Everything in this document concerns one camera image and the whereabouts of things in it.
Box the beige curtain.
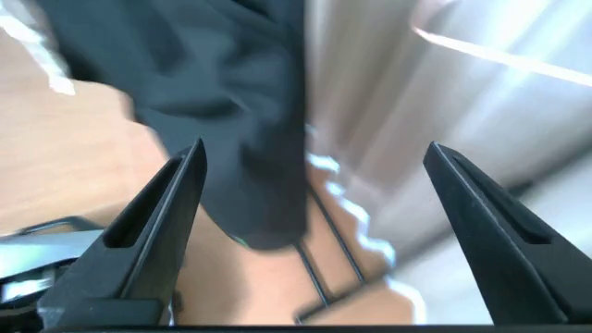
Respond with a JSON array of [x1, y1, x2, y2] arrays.
[[302, 0, 592, 325]]

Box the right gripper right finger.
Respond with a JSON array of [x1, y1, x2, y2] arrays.
[[422, 141, 592, 326]]

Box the black clothes rack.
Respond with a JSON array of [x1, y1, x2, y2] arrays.
[[293, 182, 369, 325]]

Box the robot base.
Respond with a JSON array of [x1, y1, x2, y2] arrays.
[[0, 216, 105, 325]]

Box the black shorts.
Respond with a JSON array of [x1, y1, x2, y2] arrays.
[[36, 0, 310, 252]]

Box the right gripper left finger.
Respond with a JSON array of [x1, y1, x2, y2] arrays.
[[37, 137, 208, 327]]

